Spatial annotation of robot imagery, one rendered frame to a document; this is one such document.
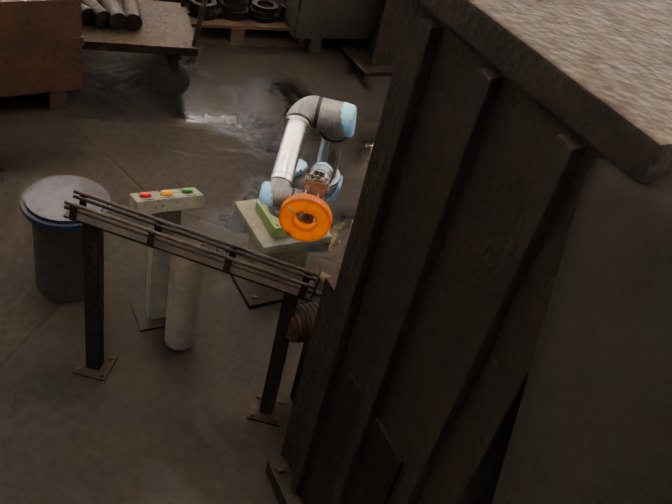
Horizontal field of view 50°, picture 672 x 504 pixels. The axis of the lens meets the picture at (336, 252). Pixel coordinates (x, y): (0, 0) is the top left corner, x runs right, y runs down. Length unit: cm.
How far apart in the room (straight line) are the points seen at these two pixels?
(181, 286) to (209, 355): 36
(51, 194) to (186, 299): 65
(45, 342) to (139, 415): 49
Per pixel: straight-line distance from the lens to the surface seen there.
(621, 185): 112
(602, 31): 140
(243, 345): 296
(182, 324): 280
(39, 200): 290
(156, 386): 279
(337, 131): 263
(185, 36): 451
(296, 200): 207
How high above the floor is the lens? 215
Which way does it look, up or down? 38 degrees down
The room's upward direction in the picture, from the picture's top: 14 degrees clockwise
